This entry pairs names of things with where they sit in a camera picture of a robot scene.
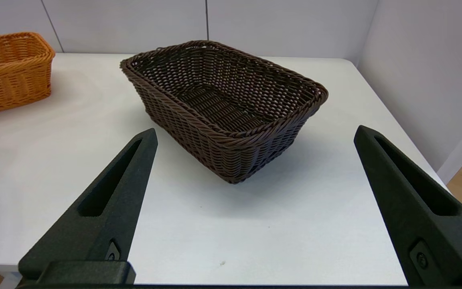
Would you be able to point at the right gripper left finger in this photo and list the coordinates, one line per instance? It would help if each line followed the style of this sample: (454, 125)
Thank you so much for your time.
(122, 200)

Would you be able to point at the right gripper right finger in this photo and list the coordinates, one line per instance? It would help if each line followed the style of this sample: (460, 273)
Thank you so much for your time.
(411, 208)

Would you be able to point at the dark brown wicker basket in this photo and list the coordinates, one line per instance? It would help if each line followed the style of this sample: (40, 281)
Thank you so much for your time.
(223, 108)

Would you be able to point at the orange wicker basket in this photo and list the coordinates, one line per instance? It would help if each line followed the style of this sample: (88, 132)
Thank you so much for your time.
(10, 72)

